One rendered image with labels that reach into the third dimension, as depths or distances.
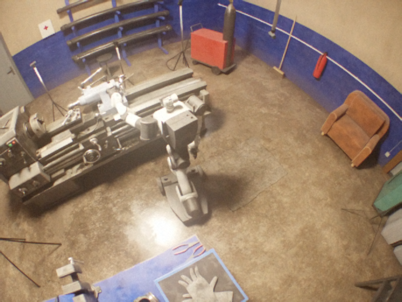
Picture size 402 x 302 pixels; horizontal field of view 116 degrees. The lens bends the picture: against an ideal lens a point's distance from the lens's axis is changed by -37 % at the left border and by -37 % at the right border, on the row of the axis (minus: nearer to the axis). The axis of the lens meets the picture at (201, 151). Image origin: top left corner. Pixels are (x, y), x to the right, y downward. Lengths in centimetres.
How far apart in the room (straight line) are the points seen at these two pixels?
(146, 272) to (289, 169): 231
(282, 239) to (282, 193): 62
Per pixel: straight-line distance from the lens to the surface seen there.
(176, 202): 231
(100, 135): 218
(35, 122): 240
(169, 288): 108
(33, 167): 253
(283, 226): 261
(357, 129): 369
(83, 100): 231
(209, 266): 107
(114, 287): 159
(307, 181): 303
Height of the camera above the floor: 232
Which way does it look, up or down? 54 degrees down
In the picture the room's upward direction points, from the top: 1 degrees clockwise
